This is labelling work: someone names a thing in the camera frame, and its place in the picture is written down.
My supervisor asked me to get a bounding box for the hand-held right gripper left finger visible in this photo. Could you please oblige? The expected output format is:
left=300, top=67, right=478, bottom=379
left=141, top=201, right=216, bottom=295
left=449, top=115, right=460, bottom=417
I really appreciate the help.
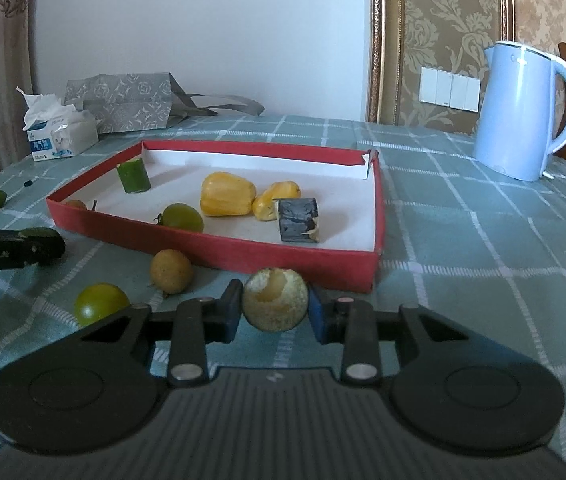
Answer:
left=81, top=279, right=245, bottom=387

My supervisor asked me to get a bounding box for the tissue pack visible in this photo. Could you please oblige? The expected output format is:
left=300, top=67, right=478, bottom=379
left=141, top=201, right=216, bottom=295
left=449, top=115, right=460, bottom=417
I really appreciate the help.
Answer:
left=16, top=87, right=99, bottom=162

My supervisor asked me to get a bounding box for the dark sugarcane piece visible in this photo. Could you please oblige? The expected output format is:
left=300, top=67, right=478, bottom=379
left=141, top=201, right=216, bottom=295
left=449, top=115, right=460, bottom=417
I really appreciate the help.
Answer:
left=276, top=198, right=322, bottom=244

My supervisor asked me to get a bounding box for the white wall light switch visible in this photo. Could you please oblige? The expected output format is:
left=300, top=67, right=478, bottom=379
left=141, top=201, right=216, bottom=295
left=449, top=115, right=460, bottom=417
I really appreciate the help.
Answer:
left=419, top=66, right=482, bottom=111

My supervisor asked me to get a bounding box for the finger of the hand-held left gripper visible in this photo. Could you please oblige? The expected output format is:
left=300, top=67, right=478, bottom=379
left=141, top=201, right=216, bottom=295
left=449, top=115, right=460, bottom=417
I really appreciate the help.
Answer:
left=23, top=234, right=67, bottom=267

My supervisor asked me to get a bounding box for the red cardboard box tray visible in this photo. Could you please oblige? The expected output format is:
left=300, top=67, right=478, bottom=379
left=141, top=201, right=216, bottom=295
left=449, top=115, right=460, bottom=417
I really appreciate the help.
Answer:
left=45, top=140, right=382, bottom=294

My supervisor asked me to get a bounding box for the green checkered tablecloth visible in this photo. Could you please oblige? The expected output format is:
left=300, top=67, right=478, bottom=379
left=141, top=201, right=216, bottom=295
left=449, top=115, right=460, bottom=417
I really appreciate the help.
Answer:
left=0, top=113, right=566, bottom=480

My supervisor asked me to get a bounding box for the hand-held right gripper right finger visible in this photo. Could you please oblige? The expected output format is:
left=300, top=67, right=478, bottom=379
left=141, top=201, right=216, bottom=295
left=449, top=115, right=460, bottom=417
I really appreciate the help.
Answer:
left=308, top=284, right=470, bottom=382

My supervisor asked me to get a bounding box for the light blue electric kettle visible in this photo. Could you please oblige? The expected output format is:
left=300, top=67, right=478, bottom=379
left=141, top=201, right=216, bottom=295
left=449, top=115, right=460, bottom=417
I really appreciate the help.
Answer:
left=472, top=40, right=566, bottom=183

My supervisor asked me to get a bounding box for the large yellow jackfruit piece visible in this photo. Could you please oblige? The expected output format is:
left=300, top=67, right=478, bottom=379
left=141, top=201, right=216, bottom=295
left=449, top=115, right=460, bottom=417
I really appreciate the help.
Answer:
left=199, top=172, right=257, bottom=218

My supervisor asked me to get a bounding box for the small yellow jackfruit piece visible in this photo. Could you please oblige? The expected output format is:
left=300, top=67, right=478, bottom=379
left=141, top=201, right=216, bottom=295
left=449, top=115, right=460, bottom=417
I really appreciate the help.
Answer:
left=252, top=181, right=302, bottom=222

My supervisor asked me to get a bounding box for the bitten cucumber piece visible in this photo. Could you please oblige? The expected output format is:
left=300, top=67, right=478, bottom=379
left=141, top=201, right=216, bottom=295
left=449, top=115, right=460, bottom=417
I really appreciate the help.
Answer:
left=116, top=157, right=152, bottom=195

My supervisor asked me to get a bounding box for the green tomato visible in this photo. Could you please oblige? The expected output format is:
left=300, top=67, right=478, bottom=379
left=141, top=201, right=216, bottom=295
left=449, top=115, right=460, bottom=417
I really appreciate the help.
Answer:
left=74, top=283, right=131, bottom=329
left=154, top=203, right=205, bottom=234

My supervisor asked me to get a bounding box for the grey patterned gift bag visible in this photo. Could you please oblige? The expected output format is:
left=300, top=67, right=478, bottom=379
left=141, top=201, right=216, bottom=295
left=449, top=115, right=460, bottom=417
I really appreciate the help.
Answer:
left=64, top=72, right=266, bottom=135

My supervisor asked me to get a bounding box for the gold wall moulding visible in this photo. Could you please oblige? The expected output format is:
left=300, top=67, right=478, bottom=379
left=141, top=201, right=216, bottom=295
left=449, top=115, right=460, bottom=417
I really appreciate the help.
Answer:
left=366, top=0, right=516, bottom=126

